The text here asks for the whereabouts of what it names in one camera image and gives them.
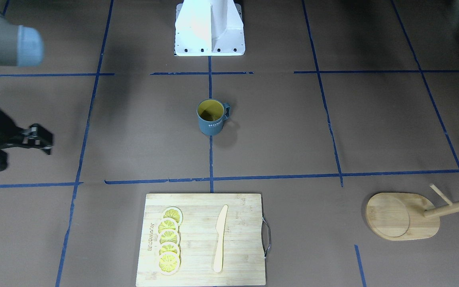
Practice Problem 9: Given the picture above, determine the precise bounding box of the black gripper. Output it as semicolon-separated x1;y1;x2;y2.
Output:
0;110;53;171

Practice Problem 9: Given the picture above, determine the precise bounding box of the dark teal HOME mug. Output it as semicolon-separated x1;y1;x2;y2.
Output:
196;99;231;136

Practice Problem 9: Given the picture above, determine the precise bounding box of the wooden cup storage rack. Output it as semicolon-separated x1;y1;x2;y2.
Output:
365;184;459;240

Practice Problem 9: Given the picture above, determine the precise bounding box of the bamboo cutting board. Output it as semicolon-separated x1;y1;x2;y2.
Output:
135;194;267;287

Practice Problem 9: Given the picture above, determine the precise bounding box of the wooden knife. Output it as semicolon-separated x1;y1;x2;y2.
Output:
212;204;228;273

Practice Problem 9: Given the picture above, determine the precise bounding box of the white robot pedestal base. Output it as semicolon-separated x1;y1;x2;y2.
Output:
174;0;246;57

